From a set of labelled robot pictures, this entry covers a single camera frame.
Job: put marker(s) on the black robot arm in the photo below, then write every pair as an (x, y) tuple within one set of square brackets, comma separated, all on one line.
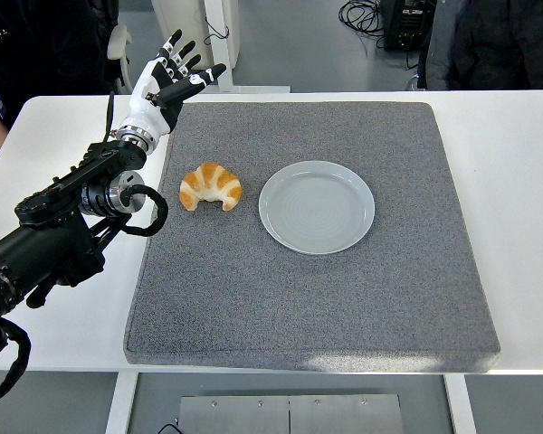
[(40, 235)]

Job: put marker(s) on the white chair armrest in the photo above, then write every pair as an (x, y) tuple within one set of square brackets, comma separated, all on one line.
[(117, 43)]

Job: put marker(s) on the grey felt mat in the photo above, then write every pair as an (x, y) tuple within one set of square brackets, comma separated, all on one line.
[(298, 294)]

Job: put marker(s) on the grey round plate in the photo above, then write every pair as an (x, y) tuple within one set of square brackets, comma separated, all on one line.
[(317, 212)]

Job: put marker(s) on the person in dark jacket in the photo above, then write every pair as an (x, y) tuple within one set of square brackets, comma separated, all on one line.
[(502, 45)]

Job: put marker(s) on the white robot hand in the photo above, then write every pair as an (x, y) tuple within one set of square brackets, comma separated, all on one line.
[(145, 108)]

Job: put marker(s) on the croissant bread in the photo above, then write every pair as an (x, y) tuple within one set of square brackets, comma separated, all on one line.
[(208, 181)]

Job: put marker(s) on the white cabinet panel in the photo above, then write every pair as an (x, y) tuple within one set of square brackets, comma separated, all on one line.
[(185, 22)]

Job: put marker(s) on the white table leg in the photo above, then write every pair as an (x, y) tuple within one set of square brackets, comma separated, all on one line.
[(120, 402), (461, 402)]

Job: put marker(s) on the black electronic box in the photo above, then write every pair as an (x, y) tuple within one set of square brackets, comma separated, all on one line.
[(407, 27)]

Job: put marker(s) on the white desk frame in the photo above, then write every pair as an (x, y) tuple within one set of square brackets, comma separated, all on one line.
[(224, 68)]

